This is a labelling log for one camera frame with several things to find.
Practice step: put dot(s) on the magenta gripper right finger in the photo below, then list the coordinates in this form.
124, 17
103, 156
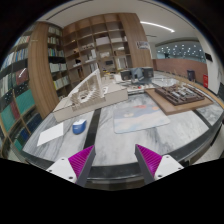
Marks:
155, 166

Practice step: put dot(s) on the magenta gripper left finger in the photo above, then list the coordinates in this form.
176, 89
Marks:
75, 168

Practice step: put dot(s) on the blue computer mouse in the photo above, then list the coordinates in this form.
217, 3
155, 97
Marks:
79, 126

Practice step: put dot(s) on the white paper sheet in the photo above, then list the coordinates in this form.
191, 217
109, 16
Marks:
51, 134

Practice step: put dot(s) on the brown architectural model board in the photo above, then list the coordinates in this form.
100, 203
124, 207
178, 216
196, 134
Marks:
176, 99

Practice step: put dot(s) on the dark side bookshelf with books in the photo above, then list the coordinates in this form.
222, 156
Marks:
18, 114

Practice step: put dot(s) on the white architectural model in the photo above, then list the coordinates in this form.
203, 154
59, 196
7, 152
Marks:
92, 93

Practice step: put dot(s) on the grey building model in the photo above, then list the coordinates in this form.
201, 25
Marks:
139, 75

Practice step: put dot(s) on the wooden bookshelf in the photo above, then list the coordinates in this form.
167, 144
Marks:
58, 62

